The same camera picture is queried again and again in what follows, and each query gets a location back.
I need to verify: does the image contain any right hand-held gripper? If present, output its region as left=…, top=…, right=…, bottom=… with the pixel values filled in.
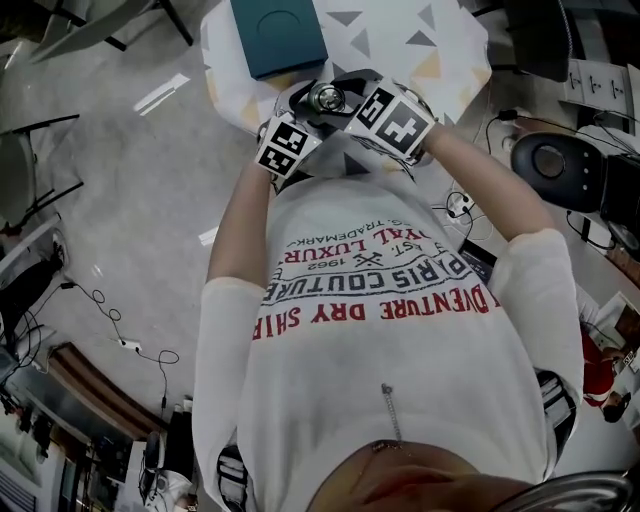
left=306, top=68, right=440, bottom=167

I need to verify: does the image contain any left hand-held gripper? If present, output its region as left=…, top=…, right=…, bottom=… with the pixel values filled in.
left=253, top=77, right=325, bottom=195

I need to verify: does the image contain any grey metal jar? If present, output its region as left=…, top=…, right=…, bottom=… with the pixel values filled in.
left=305, top=80, right=348, bottom=115

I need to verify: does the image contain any person's left forearm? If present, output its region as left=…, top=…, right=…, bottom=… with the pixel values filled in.
left=207, top=159, right=281, bottom=291

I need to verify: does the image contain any person's right forearm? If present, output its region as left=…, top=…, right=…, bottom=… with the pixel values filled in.
left=422, top=122, right=559, bottom=246

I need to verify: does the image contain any teal box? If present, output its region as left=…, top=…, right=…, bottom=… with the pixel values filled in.
left=229, top=0, right=330, bottom=82

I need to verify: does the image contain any triangle patterned tablecloth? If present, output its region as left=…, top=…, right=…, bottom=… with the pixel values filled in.
left=199, top=0, right=494, bottom=177

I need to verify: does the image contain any small flat black box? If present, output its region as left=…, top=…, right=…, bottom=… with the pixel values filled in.
left=458, top=237, right=500, bottom=282

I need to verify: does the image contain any white printed paper sheet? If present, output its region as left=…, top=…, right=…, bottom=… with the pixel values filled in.
left=606, top=66, right=630, bottom=110
left=584, top=63, right=610, bottom=105
left=566, top=58, right=587, bottom=103

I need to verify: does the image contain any person's white printed shirt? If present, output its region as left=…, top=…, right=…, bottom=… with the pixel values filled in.
left=192, top=169, right=584, bottom=512

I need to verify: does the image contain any black equipment box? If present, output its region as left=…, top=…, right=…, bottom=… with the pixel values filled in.
left=598, top=152, right=640, bottom=227

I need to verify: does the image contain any wood edged counter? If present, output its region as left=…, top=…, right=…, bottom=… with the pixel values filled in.
left=0, top=343, right=170, bottom=512

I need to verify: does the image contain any person's chin and neck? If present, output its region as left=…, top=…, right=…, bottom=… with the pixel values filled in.
left=299, top=439, right=536, bottom=512

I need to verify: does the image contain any metal headset rim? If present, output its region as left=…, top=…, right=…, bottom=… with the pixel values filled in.
left=499, top=469, right=636, bottom=512

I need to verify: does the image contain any looped black cable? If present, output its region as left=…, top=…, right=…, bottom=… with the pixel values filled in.
left=58, top=281, right=181, bottom=414

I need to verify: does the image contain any thin chain necklace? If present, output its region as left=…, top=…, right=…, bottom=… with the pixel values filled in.
left=367, top=382, right=416, bottom=454

